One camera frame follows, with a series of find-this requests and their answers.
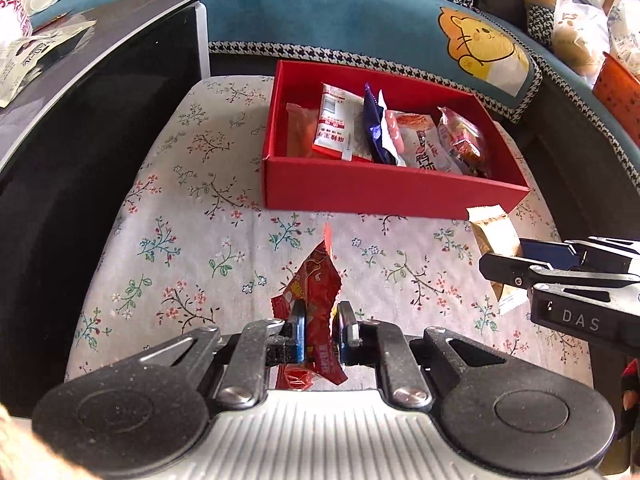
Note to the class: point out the white paper packet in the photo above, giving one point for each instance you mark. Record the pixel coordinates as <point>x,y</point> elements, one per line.
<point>25,59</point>

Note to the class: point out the steamed cake clear packet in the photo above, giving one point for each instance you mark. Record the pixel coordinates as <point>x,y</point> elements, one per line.
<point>302,128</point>

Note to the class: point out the white plastic bag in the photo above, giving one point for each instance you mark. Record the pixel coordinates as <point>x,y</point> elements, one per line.
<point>580,38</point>

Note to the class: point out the white red snack packet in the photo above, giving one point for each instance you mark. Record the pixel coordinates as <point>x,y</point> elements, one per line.
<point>415,127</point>

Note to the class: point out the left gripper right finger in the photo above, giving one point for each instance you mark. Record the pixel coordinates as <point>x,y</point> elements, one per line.
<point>383,346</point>

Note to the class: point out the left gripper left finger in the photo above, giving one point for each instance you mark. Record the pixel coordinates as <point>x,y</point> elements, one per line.
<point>248,357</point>

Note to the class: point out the red Trolli candy bag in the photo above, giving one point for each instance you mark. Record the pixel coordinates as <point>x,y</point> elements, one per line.
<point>316,283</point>

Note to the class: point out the gold foil snack packet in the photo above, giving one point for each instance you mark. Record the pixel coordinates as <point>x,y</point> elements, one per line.
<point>494,232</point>

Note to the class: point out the red white long packet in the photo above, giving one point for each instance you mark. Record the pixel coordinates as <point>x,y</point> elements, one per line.
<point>340,132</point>

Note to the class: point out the black glossy side table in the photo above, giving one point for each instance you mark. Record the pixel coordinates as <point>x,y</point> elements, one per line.
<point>71,143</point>

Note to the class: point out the orange basket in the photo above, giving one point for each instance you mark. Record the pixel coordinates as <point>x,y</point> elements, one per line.
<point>619,91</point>

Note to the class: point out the red clear biscuit packet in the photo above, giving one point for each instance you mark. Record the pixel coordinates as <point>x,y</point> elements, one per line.
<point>463,142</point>

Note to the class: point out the floral tablecloth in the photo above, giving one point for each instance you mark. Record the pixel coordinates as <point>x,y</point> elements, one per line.
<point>194,246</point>

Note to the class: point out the dark green sofa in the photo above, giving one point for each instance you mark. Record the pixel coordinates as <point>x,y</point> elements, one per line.
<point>587,163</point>

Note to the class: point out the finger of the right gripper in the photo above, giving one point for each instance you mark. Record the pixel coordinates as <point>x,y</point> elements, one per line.
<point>595,254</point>
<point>525,273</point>

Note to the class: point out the purple snack packet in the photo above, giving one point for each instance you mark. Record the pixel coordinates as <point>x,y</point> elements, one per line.
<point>371,119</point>

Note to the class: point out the sausage packet pale blue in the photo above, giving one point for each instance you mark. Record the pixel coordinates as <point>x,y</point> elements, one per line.
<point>391,138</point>

